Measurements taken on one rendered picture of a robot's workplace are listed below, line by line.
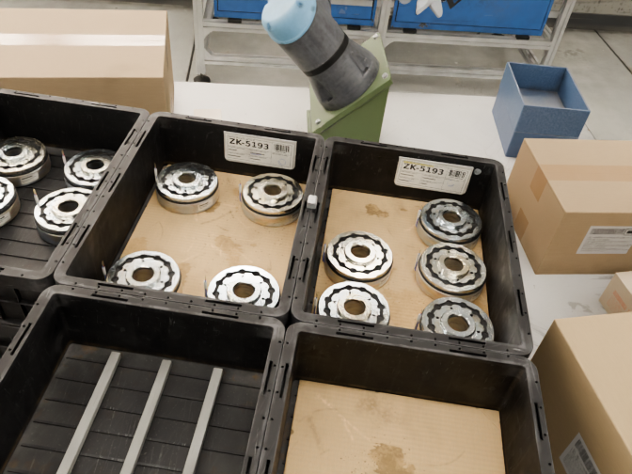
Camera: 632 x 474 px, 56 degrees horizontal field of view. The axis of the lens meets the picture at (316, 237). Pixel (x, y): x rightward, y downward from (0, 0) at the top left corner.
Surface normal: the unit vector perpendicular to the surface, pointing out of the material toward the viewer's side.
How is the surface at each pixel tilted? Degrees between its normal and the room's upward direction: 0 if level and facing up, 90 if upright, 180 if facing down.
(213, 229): 0
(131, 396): 0
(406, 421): 0
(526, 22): 90
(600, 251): 90
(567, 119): 90
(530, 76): 90
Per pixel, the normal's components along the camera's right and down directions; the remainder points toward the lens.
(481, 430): 0.08, -0.72
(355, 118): 0.04, 0.69
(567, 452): -0.98, 0.07
